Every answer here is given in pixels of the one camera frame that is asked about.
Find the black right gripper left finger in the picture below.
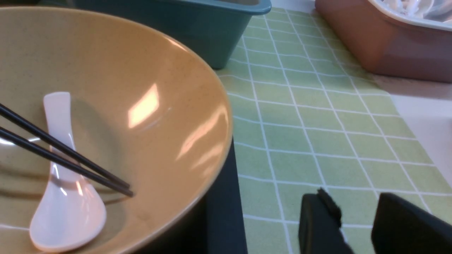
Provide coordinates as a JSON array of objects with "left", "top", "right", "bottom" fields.
[{"left": 298, "top": 188, "right": 354, "bottom": 254}]

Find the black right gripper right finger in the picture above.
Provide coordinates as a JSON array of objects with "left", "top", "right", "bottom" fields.
[{"left": 371, "top": 193, "right": 452, "bottom": 254}]

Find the tan noodle bowl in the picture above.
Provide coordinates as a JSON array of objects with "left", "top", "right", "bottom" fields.
[{"left": 1, "top": 6, "right": 233, "bottom": 254}]

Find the white ceramic soup spoon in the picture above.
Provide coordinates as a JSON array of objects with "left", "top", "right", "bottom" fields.
[{"left": 29, "top": 92, "right": 107, "bottom": 253}]

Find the green checkered table mat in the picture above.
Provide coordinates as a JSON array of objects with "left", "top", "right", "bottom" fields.
[{"left": 217, "top": 7, "right": 451, "bottom": 254}]

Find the brown plastic bin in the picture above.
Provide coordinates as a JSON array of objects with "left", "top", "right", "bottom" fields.
[{"left": 315, "top": 0, "right": 452, "bottom": 83}]

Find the pile of white spoons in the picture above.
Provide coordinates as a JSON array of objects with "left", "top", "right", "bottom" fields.
[{"left": 381, "top": 0, "right": 452, "bottom": 22}]

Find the blue plastic bin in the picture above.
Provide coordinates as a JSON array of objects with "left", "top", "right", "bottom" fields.
[{"left": 67, "top": 0, "right": 272, "bottom": 69}]

